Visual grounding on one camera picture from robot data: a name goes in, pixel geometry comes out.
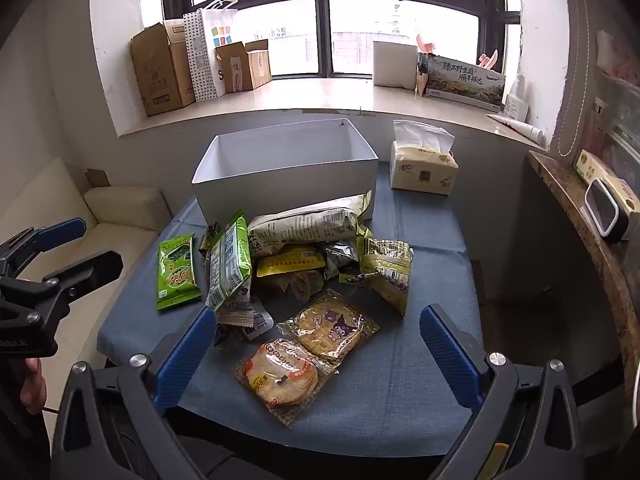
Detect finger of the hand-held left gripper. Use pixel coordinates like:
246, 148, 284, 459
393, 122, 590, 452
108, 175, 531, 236
0, 217, 87, 275
0, 251, 124, 330

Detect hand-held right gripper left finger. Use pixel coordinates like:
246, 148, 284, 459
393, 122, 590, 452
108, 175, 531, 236
52, 305, 221, 480

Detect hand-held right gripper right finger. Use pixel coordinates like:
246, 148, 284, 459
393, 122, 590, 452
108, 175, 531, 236
419, 304, 583, 480

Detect small clear snack packet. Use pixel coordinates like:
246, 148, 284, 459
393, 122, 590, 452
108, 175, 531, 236
215, 285, 273, 343

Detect green snack packet yellow print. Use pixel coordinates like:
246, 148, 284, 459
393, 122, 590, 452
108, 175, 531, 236
157, 232, 203, 311

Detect yellow-green snack packet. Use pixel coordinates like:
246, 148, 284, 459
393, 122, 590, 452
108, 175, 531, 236
339, 225, 415, 317

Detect silver snack packet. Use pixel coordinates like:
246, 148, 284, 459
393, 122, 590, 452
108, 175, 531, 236
315, 240, 363, 281

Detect large white chips bag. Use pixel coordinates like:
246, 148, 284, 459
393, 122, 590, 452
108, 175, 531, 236
247, 191, 373, 258

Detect white cardboard box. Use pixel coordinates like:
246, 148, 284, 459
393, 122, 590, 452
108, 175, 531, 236
191, 117, 379, 228

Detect person's left hand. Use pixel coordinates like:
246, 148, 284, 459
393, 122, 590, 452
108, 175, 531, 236
20, 357, 48, 414

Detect beige chair cushion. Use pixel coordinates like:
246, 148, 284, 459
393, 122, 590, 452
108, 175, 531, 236
0, 157, 173, 361

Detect round rice cracker packet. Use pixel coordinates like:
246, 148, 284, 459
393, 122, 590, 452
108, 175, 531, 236
231, 337, 338, 428

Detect green and white snack packet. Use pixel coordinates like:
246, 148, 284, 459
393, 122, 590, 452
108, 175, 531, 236
205, 210, 253, 311

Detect square cracker packet cartoon print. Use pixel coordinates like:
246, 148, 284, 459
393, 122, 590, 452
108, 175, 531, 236
276, 287, 381, 366

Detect brown rolls snack packet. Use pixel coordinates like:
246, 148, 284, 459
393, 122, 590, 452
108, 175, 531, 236
260, 270, 326, 303

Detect brown stone counter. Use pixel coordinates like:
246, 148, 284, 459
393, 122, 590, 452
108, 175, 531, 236
525, 150, 640, 376

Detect tissue pack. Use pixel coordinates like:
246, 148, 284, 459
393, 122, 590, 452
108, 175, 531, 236
390, 120, 459, 196

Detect tall brown cardboard box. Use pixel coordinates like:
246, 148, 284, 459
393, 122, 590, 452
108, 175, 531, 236
131, 19, 197, 117

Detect black and white device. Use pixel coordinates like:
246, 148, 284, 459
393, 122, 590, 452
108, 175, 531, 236
584, 177, 632, 245

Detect polka-dot paper bag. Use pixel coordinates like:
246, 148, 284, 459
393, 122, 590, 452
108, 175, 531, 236
182, 8, 219, 102

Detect white tube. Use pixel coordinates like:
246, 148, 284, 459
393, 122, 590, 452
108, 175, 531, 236
486, 112, 545, 143

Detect green and cream carton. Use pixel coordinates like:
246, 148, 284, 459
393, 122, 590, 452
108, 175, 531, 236
572, 149, 633, 211

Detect small open cardboard box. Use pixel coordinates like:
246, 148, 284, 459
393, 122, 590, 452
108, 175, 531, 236
215, 39, 273, 94

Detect white bag coloured squares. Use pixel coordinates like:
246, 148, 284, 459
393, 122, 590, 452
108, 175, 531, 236
202, 0, 241, 97

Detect white plastic bottle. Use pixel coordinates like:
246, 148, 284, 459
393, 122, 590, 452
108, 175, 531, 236
502, 74, 530, 120

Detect printed landscape gift box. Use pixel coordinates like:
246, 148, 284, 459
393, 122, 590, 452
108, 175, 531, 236
417, 54, 507, 111

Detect white windowsill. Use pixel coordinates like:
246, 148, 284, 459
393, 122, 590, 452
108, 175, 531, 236
105, 77, 551, 148

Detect clear plastic storage rack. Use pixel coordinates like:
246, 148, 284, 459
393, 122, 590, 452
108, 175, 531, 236
595, 30, 640, 191

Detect white foam box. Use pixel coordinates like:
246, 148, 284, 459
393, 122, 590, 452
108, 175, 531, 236
372, 40, 420, 90

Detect black window frame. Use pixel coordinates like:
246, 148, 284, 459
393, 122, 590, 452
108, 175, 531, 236
160, 0, 523, 78

